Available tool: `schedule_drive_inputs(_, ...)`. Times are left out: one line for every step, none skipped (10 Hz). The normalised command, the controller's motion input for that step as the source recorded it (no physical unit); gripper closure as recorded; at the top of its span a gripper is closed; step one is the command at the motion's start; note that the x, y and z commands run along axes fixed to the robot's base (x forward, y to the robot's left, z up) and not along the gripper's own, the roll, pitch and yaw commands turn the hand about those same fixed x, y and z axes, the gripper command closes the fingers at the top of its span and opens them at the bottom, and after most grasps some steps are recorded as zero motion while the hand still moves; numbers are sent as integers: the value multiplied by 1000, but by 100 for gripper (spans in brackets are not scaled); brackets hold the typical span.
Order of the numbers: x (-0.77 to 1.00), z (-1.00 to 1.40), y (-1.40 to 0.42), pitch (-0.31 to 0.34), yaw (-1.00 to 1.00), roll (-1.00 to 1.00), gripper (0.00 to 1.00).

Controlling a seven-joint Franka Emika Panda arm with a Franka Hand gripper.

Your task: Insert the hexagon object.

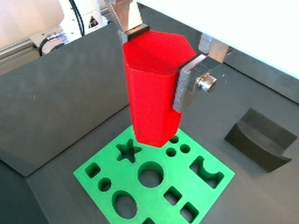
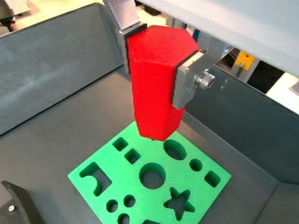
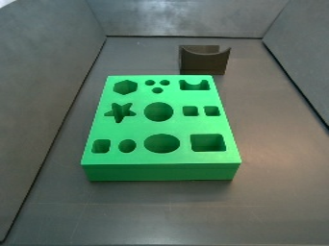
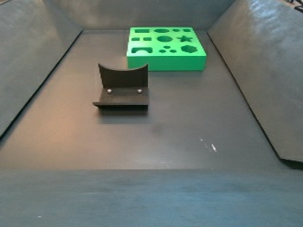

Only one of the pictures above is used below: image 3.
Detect black curved holder stand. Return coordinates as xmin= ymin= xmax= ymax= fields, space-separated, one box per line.
xmin=179 ymin=45 xmax=231 ymax=75

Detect green shape sorter block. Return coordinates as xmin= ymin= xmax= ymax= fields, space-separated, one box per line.
xmin=81 ymin=75 xmax=242 ymax=182

